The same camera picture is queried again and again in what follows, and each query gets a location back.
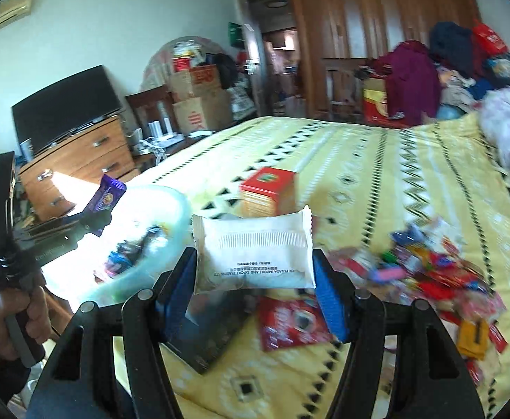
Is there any purple snack packet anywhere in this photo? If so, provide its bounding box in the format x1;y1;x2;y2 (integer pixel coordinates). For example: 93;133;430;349
83;174;127;237

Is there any white pillow snack packet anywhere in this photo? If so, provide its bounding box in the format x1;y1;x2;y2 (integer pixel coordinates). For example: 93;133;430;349
192;207;316;294

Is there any person left hand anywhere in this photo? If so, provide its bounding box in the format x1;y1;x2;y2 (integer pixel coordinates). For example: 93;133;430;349
0;286;51;360

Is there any orange yellow biscuit packet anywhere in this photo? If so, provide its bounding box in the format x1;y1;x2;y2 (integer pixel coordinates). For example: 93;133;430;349
457;319;489;360

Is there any black icon-printed box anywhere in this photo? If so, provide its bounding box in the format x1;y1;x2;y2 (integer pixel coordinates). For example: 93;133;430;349
165;289;261;375

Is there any yellow patterned bedspread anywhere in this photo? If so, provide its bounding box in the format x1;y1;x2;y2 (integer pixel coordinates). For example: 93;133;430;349
134;115;510;418

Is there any wooden drawer dresser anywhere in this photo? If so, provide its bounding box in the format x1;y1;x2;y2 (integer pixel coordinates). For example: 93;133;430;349
19;116;135;221

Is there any black television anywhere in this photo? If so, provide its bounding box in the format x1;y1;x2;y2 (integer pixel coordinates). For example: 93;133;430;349
12;65;121;153

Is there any red Nescafe coffee bag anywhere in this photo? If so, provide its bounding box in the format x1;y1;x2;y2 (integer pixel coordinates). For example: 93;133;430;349
258;296;332;352

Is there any white wifi router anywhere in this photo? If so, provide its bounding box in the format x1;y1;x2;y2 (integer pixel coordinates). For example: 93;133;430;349
148;113;185;146

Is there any orange red tea box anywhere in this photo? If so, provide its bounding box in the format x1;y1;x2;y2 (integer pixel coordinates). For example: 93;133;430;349
240;167;299;218

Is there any air conditioner unit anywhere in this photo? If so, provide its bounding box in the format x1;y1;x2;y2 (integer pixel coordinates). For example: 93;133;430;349
0;0;33;30

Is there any lower cardboard box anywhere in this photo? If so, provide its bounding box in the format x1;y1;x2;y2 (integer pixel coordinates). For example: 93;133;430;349
173;89;233;135

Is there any cardboard box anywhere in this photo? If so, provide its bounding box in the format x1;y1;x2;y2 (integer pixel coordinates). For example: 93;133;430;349
173;89;233;135
169;64;222;102

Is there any upper cardboard box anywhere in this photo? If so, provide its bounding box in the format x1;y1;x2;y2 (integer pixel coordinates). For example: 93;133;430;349
169;64;222;102

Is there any red yellow gift bag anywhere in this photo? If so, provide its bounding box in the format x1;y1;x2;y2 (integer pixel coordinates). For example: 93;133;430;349
363;78;394;128

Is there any maroon clothing pile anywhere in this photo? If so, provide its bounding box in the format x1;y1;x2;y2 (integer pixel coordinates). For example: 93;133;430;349
371;41;441;127

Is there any wooden chair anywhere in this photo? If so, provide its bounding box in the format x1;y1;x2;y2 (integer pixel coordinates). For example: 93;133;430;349
322;58;367;124

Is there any wooden wardrobe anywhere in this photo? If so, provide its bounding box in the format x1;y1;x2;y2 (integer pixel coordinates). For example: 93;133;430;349
292;0;481;116

